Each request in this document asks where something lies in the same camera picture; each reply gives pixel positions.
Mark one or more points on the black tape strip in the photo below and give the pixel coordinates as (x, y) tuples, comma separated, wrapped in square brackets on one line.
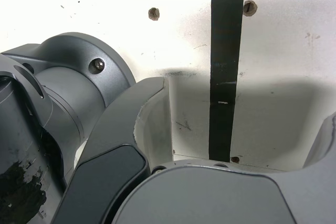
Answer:
[(224, 64)]

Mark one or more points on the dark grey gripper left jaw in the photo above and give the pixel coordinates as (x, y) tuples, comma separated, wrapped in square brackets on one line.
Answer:
[(110, 134)]

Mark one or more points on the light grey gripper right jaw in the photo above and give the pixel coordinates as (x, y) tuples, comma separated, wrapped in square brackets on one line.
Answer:
[(210, 197)]

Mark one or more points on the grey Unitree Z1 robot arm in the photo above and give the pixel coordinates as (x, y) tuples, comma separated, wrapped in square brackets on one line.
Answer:
[(65, 90)]

